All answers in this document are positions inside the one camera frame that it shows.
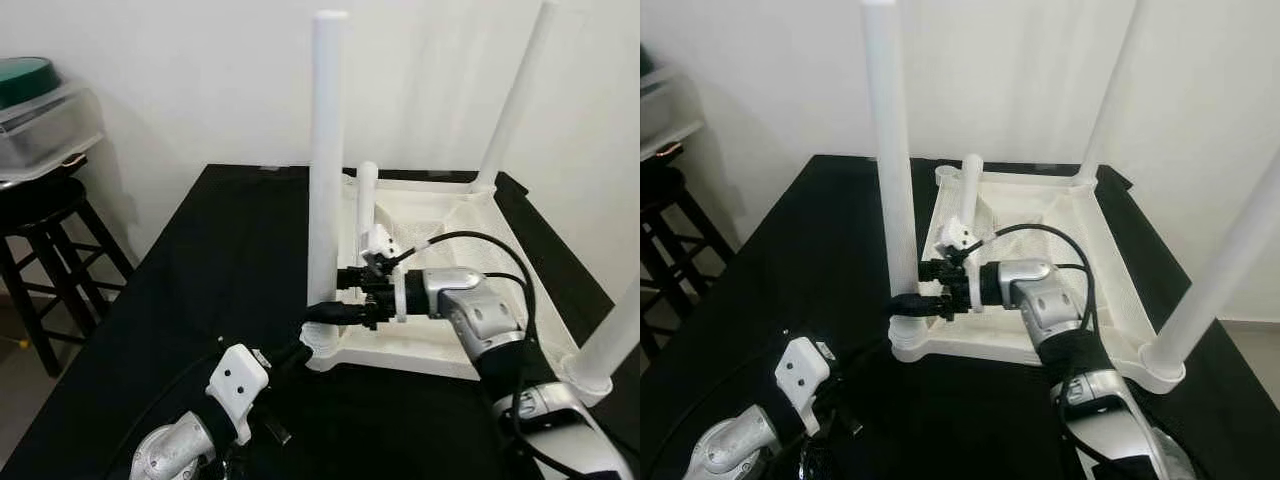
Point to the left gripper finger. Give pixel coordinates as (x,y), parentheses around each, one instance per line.
(850,358)
(282,362)
(868,356)
(298,362)

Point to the white plastic table top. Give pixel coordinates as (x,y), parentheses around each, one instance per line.
(1010,335)
(440,345)

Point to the black tablecloth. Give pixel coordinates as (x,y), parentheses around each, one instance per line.
(780,260)
(200,260)

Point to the black round stool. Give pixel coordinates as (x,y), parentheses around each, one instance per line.
(665,190)
(40,205)

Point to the clear container green lid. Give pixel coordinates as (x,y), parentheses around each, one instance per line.
(40,130)
(665,110)

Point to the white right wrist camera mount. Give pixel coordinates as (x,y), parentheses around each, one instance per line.
(380,242)
(955,235)

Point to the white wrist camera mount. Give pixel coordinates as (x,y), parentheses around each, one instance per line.
(380,242)
(238,380)
(955,235)
(800,372)

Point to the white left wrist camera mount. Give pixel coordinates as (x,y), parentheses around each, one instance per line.
(238,380)
(800,372)

